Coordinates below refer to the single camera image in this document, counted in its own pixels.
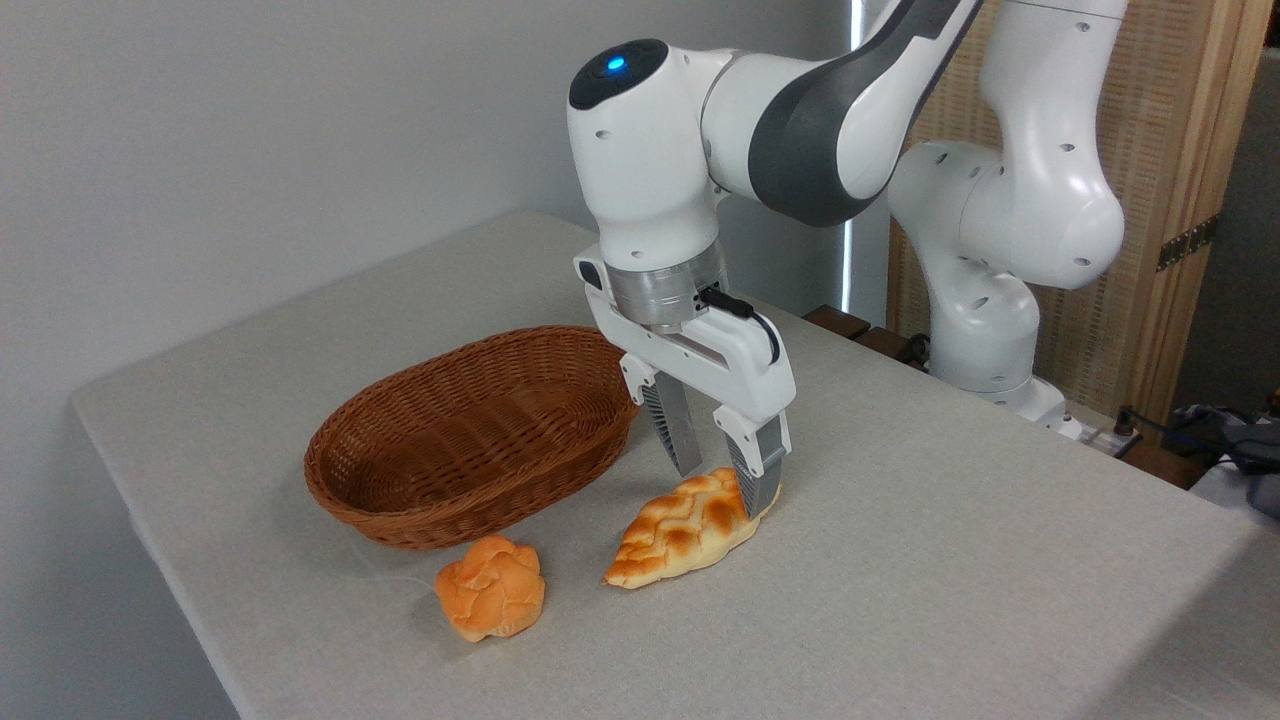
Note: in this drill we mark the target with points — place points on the long braided bread loaf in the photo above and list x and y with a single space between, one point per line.
670 540

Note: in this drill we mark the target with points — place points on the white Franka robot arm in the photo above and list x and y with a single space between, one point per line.
650 150

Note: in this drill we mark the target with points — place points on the grey table cloth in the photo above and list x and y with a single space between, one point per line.
900 580

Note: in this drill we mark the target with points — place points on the metal screen hinge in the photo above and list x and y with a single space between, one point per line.
1188 243

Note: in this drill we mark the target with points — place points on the brown wooden block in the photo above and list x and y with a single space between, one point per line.
885 343
838 322

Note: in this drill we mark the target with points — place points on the dark grey bag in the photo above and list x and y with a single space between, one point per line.
1240 445

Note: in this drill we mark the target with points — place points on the round orange bread bun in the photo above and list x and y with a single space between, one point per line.
490 590

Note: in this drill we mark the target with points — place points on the brown oval wicker basket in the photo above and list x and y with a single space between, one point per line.
450 440

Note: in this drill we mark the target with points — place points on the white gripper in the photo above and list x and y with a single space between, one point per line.
745 370

